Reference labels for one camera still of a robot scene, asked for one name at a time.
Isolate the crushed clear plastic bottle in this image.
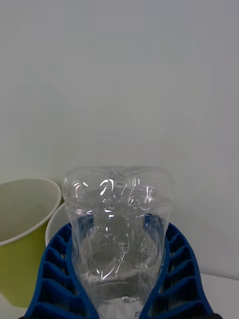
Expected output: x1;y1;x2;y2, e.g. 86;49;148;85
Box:
62;165;174;319

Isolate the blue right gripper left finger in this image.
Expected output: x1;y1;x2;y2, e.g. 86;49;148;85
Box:
18;222;100;319

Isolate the grey plastic waste bin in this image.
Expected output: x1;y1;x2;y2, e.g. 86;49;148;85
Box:
45;201;73;247

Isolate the yellow-green plastic waste bin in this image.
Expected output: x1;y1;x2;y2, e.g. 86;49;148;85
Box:
0;177;67;309

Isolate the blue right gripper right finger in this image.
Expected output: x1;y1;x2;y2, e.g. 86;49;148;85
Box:
139;221;224;319

